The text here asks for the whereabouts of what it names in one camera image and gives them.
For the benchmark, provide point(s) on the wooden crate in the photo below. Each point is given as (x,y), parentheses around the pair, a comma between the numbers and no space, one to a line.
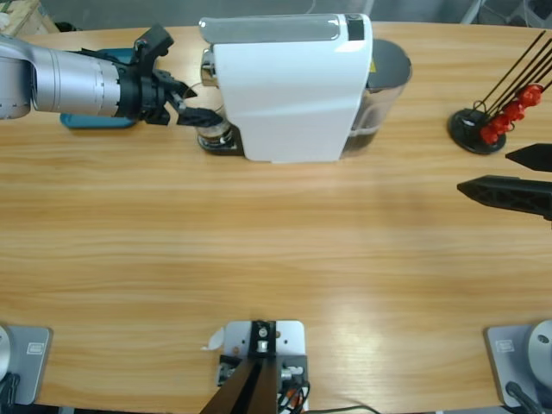
(26,17)

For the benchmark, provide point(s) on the white capsule coffee machine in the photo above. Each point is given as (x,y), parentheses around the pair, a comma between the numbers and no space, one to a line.
(284,95)

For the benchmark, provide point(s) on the clear drinking glass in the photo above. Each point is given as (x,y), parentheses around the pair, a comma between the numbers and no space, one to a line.
(215,134)

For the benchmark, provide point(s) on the teal plastic tray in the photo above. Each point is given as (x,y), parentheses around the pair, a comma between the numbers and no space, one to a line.
(95,122)

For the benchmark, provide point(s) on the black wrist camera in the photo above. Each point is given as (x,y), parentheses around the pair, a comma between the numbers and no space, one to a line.
(153,39)

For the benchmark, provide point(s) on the grey coffee machine lever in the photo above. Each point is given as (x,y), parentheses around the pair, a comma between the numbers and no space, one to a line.
(267,28)

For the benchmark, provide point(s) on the white frame leg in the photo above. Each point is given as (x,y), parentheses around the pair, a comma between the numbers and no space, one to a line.
(470,10)

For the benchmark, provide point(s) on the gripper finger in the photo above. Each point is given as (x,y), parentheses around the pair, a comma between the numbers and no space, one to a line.
(509,194)
(535,157)

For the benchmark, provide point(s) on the black capsule holder with rods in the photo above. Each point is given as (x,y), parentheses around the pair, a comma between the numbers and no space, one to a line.
(463,125)

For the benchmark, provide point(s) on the red coffee capsule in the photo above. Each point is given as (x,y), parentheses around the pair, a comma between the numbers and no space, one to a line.
(532,95)
(514,111)
(500,124)
(488,134)

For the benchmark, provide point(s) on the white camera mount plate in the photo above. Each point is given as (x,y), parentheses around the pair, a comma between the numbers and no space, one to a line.
(289,334)

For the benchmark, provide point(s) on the grey base plate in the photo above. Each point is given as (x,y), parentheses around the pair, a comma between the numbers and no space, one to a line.
(502,366)
(30,366)

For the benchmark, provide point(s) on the clear water tank dark lid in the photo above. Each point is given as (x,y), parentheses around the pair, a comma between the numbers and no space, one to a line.
(388,60)

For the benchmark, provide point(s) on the white paper tag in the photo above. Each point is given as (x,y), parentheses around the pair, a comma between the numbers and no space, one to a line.
(214,340)

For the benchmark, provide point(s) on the clear plastic bin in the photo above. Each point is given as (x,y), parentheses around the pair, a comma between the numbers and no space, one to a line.
(539,10)

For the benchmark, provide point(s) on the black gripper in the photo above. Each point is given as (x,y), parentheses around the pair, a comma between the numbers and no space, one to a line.
(140,95)

